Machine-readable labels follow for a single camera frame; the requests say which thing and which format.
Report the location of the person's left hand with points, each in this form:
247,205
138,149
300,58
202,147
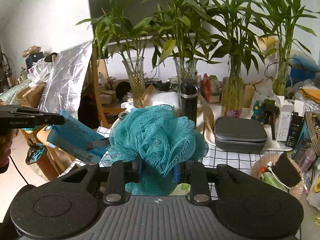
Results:
5,149

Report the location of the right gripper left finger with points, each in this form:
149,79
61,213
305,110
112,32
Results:
121,173

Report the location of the pink woven basket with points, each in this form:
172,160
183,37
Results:
281,172

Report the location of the grey zippered hard case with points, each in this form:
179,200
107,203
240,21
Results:
239,135

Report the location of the white product box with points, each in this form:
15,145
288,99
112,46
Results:
283,118

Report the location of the teal mesh bath loofah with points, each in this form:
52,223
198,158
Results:
162,140

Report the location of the blue paper package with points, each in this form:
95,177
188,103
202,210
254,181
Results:
78,140

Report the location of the black thermos bottle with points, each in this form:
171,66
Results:
189,91

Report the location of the black product box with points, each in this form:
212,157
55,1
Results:
295,128

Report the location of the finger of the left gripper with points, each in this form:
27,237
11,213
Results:
50,119

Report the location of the checkered white tablecloth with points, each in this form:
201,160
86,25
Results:
215,156

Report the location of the black small tripod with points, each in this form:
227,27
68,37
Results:
269,114

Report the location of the wooden chair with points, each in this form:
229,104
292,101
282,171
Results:
91,112

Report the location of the glass vase bamboo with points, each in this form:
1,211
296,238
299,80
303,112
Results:
238,22
280,18
178,32

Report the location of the silver plastic sheet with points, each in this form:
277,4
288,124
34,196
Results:
64,86

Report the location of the dark monitor screen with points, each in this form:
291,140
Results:
140,5

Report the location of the glass vase with bamboo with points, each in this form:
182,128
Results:
114,33

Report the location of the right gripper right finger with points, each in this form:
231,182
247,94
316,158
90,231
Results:
194,174

